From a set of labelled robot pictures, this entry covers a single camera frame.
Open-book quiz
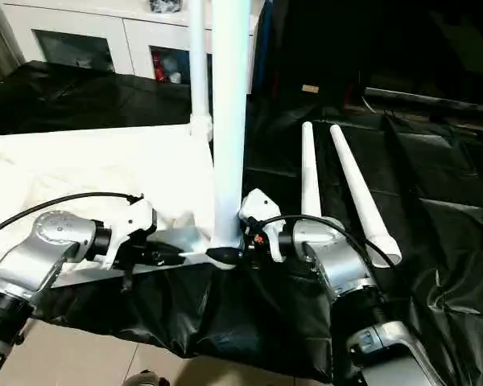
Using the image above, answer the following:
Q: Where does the white plastic table leg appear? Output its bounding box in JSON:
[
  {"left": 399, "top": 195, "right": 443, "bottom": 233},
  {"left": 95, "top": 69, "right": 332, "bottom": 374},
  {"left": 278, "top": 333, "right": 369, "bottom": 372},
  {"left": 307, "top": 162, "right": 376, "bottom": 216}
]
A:
[
  {"left": 188, "top": 0, "right": 215, "bottom": 142},
  {"left": 328, "top": 124, "right": 403, "bottom": 269},
  {"left": 300, "top": 121, "right": 323, "bottom": 218},
  {"left": 208, "top": 0, "right": 254, "bottom": 248}
]

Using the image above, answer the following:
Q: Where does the white plastic table top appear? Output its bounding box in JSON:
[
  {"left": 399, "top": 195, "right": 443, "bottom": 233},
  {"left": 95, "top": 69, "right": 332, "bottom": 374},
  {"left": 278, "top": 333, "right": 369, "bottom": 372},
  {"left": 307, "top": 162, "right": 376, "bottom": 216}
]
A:
[{"left": 0, "top": 122, "right": 242, "bottom": 291}]

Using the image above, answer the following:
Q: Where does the black mat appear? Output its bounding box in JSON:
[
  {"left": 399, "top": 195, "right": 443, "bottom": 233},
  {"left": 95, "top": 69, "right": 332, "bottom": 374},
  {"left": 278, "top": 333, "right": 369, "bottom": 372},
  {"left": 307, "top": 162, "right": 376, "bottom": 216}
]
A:
[{"left": 0, "top": 60, "right": 483, "bottom": 386}]

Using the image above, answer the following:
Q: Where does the white glass-door cabinet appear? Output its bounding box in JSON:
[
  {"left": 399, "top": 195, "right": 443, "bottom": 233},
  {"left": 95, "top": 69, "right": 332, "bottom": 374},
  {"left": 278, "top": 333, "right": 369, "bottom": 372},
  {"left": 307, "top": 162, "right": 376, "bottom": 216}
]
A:
[{"left": 2, "top": 0, "right": 262, "bottom": 96}]

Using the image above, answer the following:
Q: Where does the black flat monitor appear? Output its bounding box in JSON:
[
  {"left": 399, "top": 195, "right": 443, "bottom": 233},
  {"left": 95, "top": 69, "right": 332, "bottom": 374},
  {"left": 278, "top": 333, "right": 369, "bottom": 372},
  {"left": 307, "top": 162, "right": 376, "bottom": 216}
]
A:
[{"left": 364, "top": 86, "right": 483, "bottom": 116}]

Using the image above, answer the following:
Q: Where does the black backdrop cloth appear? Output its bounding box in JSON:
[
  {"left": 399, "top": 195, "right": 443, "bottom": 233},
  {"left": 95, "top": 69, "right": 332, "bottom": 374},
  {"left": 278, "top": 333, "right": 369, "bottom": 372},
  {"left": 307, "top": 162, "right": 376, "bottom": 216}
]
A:
[{"left": 265, "top": 0, "right": 483, "bottom": 105}]

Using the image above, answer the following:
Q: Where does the grey curtain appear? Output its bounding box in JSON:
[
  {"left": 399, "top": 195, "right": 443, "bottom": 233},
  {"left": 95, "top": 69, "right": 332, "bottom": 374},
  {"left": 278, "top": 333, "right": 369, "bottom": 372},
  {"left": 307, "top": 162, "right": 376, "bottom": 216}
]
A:
[{"left": 0, "top": 0, "right": 25, "bottom": 81}]

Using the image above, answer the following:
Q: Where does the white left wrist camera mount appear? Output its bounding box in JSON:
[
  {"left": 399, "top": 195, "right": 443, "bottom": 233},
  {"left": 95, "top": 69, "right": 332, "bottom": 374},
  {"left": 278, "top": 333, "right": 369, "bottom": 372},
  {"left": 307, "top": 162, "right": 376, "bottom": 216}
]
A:
[{"left": 102, "top": 199, "right": 158, "bottom": 270}]

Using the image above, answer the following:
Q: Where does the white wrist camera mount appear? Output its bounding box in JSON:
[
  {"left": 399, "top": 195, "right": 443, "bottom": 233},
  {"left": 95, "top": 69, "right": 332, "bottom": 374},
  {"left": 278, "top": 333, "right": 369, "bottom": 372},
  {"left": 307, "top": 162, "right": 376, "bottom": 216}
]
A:
[
  {"left": 102, "top": 199, "right": 158, "bottom": 270},
  {"left": 239, "top": 188, "right": 283, "bottom": 262}
]

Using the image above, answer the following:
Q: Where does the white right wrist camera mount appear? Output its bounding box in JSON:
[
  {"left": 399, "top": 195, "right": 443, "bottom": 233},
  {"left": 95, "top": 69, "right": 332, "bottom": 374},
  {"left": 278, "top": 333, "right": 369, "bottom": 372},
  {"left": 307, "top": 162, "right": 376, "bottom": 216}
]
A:
[{"left": 239, "top": 188, "right": 283, "bottom": 262}]

